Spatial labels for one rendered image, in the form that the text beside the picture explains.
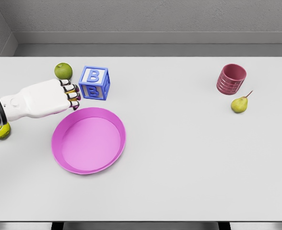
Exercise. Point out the green pear with stem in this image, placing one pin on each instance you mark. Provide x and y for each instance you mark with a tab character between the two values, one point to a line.
239	104

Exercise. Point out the pink round plate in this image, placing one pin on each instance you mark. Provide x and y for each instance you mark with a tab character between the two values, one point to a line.
89	141

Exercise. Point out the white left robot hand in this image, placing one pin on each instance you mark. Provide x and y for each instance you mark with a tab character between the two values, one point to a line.
45	98

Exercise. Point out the green apple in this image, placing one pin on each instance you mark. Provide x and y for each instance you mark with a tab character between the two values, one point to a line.
63	70

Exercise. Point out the blue letter B block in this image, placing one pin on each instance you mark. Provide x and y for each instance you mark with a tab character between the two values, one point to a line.
95	82

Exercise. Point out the dark red ribbed cup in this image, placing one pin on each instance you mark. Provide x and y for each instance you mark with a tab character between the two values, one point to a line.
231	80

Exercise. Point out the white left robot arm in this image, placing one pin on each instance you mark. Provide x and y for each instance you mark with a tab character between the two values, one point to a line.
2	110

